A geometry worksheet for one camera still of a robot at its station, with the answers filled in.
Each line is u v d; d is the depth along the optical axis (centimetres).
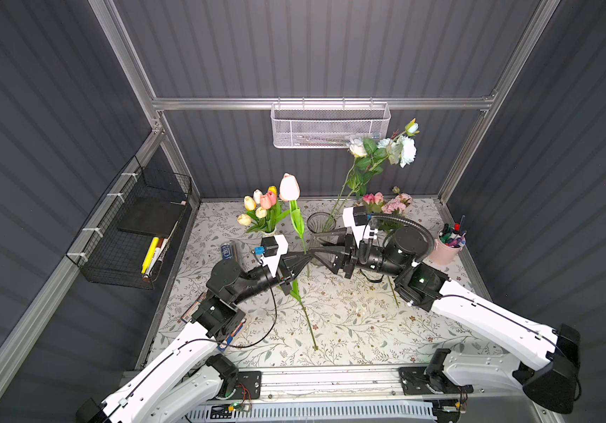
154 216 78
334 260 53
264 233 87
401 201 115
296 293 91
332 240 60
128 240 73
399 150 67
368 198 108
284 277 53
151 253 71
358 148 74
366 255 52
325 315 87
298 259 56
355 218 50
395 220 108
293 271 56
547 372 40
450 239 91
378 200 109
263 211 75
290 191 43
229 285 47
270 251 50
